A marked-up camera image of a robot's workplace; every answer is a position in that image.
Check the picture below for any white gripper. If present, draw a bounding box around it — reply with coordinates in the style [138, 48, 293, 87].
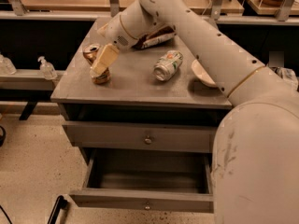
[90, 1, 168, 75]

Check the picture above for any orange crushed soda can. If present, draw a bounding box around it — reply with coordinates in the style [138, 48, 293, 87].
[83, 43, 110, 85]

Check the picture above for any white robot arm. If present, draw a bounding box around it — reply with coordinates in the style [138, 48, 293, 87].
[92, 0, 299, 224]

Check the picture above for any grey drawer cabinet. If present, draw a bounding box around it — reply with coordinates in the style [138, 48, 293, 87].
[50, 17, 233, 215]

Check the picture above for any grey top drawer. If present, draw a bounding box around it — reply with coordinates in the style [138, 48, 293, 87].
[63, 121, 216, 153]

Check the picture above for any grey open middle drawer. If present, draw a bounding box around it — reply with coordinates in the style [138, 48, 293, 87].
[70, 149, 213, 213]

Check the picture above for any clear sanitizer pump bottle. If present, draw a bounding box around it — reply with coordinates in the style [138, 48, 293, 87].
[37, 56, 58, 80]

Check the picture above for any brown chip bag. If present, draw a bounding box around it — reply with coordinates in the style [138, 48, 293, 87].
[134, 26, 176, 49]

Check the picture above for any white paper bowl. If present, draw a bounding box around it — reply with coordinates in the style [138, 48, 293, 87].
[192, 60, 217, 88]

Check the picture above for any black chair leg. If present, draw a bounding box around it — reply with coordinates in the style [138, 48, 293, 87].
[47, 195, 68, 224]

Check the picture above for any white wipes packet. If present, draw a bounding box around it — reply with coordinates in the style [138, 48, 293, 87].
[275, 67, 299, 91]

